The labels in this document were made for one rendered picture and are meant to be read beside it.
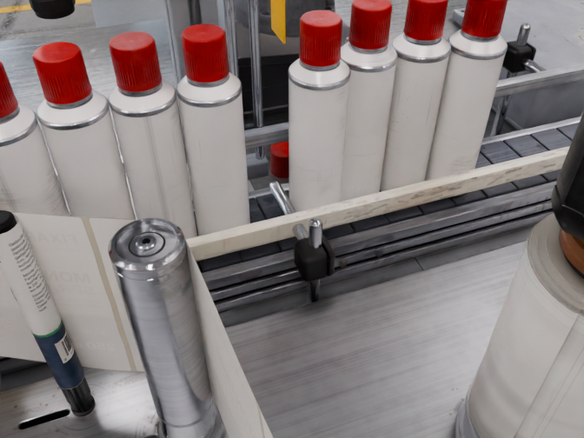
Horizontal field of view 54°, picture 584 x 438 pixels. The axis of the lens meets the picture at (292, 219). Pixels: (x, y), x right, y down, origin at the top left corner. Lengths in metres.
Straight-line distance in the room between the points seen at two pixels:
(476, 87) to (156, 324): 0.36
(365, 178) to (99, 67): 0.56
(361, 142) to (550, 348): 0.29
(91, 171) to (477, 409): 0.33
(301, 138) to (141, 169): 0.14
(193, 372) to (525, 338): 0.19
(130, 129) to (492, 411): 0.32
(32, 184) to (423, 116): 0.34
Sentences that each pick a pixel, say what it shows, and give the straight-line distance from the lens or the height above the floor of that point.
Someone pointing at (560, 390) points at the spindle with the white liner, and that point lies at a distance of 0.34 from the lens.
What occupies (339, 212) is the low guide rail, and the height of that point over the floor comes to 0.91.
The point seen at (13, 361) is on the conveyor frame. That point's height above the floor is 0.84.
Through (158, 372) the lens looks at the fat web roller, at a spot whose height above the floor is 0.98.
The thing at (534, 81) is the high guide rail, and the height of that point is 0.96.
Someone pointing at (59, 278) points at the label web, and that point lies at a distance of 0.37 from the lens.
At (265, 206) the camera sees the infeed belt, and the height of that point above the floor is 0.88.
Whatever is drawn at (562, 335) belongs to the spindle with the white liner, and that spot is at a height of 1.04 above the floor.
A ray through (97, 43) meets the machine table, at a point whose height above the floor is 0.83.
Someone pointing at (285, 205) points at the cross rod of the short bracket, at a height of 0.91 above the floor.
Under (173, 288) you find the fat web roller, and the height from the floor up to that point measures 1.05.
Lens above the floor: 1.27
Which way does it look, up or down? 42 degrees down
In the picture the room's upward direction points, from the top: straight up
